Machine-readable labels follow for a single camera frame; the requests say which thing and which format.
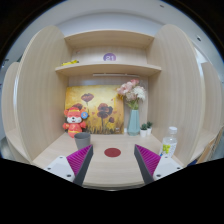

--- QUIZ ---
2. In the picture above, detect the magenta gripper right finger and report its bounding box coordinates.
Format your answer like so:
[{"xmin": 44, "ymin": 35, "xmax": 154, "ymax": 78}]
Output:
[{"xmin": 134, "ymin": 145, "xmax": 161, "ymax": 184}]

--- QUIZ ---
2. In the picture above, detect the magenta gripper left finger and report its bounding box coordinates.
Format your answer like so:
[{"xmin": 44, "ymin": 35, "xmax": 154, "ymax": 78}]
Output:
[{"xmin": 66, "ymin": 145, "xmax": 93, "ymax": 186}]

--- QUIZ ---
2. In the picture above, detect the clear plastic water bottle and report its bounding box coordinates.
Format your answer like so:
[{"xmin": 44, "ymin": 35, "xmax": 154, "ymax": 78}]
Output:
[{"xmin": 159, "ymin": 126, "xmax": 177, "ymax": 157}]

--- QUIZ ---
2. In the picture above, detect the grey plastic cup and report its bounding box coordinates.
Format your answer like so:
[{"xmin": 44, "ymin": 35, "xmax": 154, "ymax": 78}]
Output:
[{"xmin": 74, "ymin": 132, "xmax": 91, "ymax": 149}]

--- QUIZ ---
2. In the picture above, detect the small potted plant left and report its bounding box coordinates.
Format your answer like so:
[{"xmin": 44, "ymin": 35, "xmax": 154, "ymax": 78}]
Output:
[{"xmin": 140, "ymin": 123, "xmax": 147, "ymax": 137}]

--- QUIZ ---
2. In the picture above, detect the small potted plant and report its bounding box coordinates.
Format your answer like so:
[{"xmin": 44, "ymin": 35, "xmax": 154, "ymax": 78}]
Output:
[
  {"xmin": 147, "ymin": 121, "xmax": 153, "ymax": 135},
  {"xmin": 140, "ymin": 123, "xmax": 147, "ymax": 137}
]

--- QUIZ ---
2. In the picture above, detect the red round coaster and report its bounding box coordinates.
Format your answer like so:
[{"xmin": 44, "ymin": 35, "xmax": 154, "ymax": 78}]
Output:
[{"xmin": 104, "ymin": 148, "xmax": 121, "ymax": 158}]

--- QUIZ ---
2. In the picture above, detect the teal ceramic vase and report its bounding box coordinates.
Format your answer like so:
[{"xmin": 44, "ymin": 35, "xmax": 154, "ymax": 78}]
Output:
[{"xmin": 127, "ymin": 110, "xmax": 140, "ymax": 136}]

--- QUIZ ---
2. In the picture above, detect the small potted plant right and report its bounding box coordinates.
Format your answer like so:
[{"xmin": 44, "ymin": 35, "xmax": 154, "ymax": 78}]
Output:
[{"xmin": 147, "ymin": 121, "xmax": 153, "ymax": 135}]

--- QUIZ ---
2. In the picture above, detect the red fox plush toy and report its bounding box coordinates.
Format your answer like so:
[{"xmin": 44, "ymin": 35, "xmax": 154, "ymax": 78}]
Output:
[{"xmin": 63, "ymin": 107, "xmax": 88, "ymax": 138}]

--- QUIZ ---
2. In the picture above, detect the yellow poppy flower painting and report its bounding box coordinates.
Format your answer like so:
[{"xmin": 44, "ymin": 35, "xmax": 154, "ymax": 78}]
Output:
[{"xmin": 65, "ymin": 85, "xmax": 124, "ymax": 134}]

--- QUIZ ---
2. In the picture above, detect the pink white flower bouquet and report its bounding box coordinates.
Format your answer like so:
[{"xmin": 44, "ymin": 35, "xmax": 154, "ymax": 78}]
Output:
[{"xmin": 117, "ymin": 79, "xmax": 146, "ymax": 110}]

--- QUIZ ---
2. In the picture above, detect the wooden desk hutch shelf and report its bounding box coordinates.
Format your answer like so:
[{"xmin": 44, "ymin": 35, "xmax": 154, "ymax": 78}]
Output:
[{"xmin": 2, "ymin": 25, "xmax": 224, "ymax": 189}]

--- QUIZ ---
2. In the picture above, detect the yellow object on shelf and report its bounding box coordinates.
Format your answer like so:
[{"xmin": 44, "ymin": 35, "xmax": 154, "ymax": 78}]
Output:
[{"xmin": 61, "ymin": 60, "xmax": 79, "ymax": 66}]

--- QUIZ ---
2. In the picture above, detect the purple round number sticker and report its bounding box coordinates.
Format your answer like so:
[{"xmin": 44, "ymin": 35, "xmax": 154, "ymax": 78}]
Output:
[{"xmin": 103, "ymin": 53, "xmax": 116, "ymax": 61}]

